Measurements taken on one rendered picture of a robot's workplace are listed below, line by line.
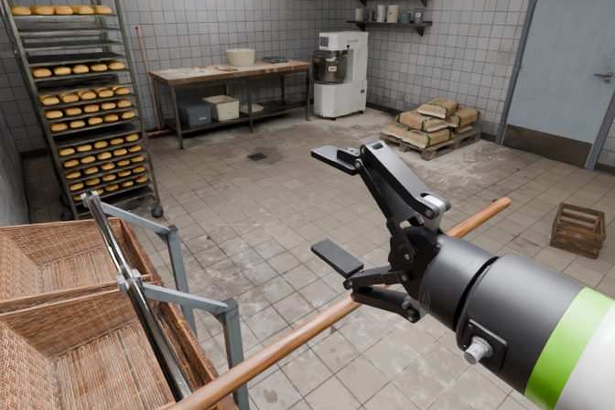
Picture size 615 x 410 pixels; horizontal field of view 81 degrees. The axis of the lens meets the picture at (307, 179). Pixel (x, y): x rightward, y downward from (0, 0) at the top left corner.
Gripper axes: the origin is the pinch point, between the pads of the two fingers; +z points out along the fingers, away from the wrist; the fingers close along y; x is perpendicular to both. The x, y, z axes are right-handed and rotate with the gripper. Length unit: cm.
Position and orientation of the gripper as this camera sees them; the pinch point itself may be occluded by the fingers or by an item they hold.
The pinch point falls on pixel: (325, 203)
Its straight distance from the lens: 45.0
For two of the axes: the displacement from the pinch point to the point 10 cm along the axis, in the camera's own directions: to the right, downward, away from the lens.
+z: -6.2, -3.4, 7.1
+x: 7.9, -2.7, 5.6
